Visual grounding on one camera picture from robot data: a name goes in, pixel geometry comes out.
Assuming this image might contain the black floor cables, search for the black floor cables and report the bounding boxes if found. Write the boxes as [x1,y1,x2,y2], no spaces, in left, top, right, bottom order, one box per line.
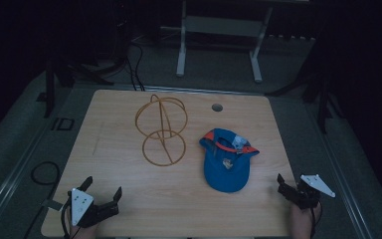
[125,36,147,92]

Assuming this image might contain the white metal stand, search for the white metal stand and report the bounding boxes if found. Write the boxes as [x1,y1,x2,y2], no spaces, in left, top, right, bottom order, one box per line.
[160,0,311,84]

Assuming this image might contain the gold wire hat stand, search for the gold wire hat stand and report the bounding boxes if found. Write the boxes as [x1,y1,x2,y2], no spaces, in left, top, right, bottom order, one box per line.
[134,94,189,167]

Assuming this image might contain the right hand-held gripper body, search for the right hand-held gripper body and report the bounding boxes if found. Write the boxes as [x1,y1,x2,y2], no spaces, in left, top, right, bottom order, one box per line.
[277,173,336,211]

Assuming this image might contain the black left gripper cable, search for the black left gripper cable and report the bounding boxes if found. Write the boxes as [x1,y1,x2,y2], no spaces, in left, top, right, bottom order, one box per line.
[60,195,74,239]

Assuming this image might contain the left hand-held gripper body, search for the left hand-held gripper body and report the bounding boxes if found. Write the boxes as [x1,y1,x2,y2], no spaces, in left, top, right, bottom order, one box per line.
[67,187,119,229]

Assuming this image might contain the person's right hand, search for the person's right hand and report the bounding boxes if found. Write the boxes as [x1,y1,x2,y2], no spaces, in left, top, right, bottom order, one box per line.
[289,200,322,239]

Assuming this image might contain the black tripod stand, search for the black tripod stand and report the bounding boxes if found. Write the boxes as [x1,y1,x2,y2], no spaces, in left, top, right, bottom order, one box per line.
[36,56,115,119]
[267,66,346,134]

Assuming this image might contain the person's left hand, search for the person's left hand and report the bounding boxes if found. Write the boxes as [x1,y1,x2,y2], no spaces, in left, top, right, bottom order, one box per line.
[69,222,99,239]

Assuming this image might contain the blue and orange cap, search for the blue and orange cap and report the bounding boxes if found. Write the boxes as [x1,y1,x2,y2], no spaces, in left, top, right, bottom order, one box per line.
[198,127,261,194]

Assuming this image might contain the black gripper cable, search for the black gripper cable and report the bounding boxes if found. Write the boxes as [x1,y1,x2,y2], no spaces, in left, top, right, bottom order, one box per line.
[309,201,323,239]
[60,195,74,239]

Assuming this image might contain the black cable loop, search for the black cable loop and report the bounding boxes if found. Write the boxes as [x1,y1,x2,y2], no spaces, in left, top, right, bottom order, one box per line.
[30,160,62,187]

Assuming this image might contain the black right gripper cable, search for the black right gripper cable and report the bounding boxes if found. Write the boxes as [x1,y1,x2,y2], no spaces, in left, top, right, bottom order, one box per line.
[309,201,323,239]

